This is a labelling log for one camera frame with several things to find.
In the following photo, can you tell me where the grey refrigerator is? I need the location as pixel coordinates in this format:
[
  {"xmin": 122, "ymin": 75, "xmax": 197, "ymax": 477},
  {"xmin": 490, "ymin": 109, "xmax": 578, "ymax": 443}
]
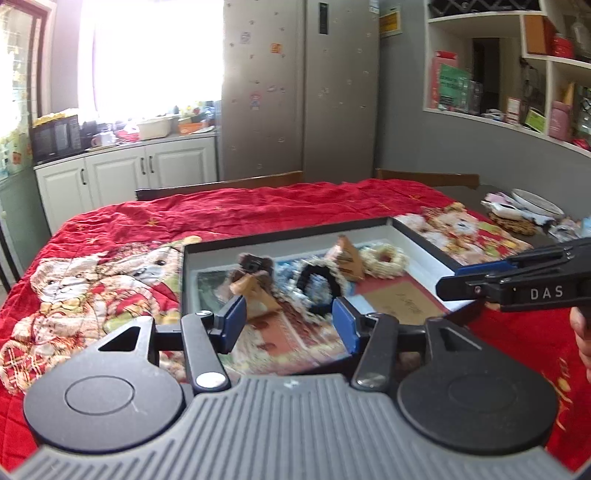
[{"xmin": 217, "ymin": 0, "xmax": 382, "ymax": 183}]

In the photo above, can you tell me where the red paper card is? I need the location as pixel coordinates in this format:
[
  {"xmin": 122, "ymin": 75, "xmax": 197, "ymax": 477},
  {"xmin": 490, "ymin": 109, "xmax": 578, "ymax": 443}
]
[{"xmin": 431, "ymin": 51, "xmax": 460, "ymax": 109}]

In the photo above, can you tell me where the blue white-lace scrunchie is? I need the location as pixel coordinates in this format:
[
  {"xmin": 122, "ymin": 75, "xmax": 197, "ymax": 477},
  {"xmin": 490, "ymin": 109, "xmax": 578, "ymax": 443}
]
[{"xmin": 271, "ymin": 258, "xmax": 335, "ymax": 317}]

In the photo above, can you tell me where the white plastic basin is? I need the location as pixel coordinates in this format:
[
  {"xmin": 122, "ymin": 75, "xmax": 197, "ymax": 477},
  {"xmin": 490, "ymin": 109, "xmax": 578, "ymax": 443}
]
[{"xmin": 137, "ymin": 117, "xmax": 178, "ymax": 140}]

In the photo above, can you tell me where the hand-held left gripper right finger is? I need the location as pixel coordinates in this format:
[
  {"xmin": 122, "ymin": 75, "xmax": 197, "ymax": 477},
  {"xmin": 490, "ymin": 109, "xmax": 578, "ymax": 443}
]
[{"xmin": 331, "ymin": 296, "xmax": 490, "ymax": 388}]

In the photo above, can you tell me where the black cardboard box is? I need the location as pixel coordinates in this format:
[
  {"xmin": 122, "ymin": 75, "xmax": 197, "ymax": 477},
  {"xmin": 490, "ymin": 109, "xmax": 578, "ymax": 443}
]
[{"xmin": 178, "ymin": 215, "xmax": 485, "ymax": 377}]

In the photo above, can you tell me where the orange box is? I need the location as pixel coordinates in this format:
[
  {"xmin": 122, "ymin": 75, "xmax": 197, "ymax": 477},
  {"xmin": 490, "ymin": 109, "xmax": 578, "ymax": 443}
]
[{"xmin": 524, "ymin": 14, "xmax": 557, "ymax": 56}]

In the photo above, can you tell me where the green poster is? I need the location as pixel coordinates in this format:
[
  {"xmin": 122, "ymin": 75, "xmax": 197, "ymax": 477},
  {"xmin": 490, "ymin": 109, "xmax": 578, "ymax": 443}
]
[{"xmin": 438, "ymin": 65, "xmax": 472, "ymax": 109}]

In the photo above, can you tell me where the black microwave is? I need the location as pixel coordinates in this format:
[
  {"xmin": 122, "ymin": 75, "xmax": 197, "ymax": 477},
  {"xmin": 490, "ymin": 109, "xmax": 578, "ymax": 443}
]
[{"xmin": 30, "ymin": 115, "xmax": 83, "ymax": 164}]

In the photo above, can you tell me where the brown triangular packet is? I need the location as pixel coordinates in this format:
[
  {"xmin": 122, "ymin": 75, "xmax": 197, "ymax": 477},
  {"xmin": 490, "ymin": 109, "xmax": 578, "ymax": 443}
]
[
  {"xmin": 324, "ymin": 234, "xmax": 365, "ymax": 282},
  {"xmin": 228, "ymin": 272, "xmax": 282, "ymax": 319}
]

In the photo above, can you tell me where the person's right hand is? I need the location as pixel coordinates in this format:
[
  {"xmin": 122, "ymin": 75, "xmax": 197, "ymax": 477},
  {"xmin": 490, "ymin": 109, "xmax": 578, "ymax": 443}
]
[{"xmin": 569, "ymin": 306, "xmax": 591, "ymax": 384}]

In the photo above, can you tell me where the red printed blanket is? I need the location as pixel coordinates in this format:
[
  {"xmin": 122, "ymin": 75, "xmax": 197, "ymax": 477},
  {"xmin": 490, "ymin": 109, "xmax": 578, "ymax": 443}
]
[{"xmin": 0, "ymin": 178, "xmax": 591, "ymax": 472}]

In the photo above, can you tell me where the white kitchen cabinet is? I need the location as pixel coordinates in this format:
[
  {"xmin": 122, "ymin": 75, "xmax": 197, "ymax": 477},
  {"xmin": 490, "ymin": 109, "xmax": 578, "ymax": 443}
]
[{"xmin": 34, "ymin": 134, "xmax": 219, "ymax": 222}]

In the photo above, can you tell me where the red jar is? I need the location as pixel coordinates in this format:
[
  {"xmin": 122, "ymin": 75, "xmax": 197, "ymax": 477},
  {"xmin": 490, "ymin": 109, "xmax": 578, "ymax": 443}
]
[{"xmin": 551, "ymin": 34, "xmax": 575, "ymax": 58}]

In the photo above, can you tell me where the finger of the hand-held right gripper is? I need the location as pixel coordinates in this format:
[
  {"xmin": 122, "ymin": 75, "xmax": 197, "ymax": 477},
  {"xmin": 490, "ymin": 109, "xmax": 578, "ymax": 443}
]
[
  {"xmin": 436, "ymin": 272, "xmax": 497, "ymax": 302},
  {"xmin": 455, "ymin": 260, "xmax": 519, "ymax": 278}
]

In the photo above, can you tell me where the dark wooden chair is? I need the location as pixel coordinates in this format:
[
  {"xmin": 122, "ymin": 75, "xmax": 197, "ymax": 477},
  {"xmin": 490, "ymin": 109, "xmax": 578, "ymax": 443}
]
[{"xmin": 135, "ymin": 171, "xmax": 304, "ymax": 201}]

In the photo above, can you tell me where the white plate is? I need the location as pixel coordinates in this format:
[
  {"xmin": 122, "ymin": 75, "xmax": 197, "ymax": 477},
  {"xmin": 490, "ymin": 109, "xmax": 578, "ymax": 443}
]
[{"xmin": 512, "ymin": 188, "xmax": 565, "ymax": 217}]

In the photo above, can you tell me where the woven coaster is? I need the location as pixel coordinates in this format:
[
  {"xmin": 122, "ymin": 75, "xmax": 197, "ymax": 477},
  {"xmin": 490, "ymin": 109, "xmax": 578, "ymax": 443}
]
[{"xmin": 489, "ymin": 210, "xmax": 539, "ymax": 236}]

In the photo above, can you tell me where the white wall shelf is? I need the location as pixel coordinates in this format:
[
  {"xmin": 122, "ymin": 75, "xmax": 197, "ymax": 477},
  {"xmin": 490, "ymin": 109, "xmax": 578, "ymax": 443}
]
[{"xmin": 422, "ymin": 0, "xmax": 591, "ymax": 158}]

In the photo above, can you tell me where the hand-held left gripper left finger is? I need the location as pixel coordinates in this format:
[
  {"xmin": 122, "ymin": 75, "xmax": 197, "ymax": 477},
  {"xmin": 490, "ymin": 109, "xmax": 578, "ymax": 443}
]
[{"xmin": 85, "ymin": 294, "xmax": 247, "ymax": 394}]

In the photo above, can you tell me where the yellow sign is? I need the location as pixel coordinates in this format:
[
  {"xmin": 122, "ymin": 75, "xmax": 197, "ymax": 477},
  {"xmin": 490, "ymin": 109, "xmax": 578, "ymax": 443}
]
[{"xmin": 379, "ymin": 11, "xmax": 402, "ymax": 38}]

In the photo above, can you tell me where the black white-lace cat scrunchie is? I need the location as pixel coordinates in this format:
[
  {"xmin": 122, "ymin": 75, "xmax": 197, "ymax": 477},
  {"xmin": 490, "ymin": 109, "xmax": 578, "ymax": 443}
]
[{"xmin": 295, "ymin": 258, "xmax": 352, "ymax": 319}]

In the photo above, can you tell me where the brown wooden chair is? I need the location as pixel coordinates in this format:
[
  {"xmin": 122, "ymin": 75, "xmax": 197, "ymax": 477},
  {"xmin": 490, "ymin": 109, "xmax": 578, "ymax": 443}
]
[{"xmin": 375, "ymin": 168, "xmax": 481, "ymax": 190}]

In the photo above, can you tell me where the brown fuzzy hair claw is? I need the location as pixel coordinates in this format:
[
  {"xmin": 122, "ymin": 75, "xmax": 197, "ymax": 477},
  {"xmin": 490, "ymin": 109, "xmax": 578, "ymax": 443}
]
[{"xmin": 228, "ymin": 254, "xmax": 274, "ymax": 287}]

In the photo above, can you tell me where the cream crocheted scrunchie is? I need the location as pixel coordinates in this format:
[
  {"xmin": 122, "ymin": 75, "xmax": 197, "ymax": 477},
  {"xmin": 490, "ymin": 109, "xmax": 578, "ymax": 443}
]
[{"xmin": 360, "ymin": 244, "xmax": 409, "ymax": 278}]

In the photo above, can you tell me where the printed book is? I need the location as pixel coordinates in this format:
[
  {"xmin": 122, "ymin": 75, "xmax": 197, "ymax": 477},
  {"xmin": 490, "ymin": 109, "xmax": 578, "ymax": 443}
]
[{"xmin": 196, "ymin": 258, "xmax": 448, "ymax": 374}]

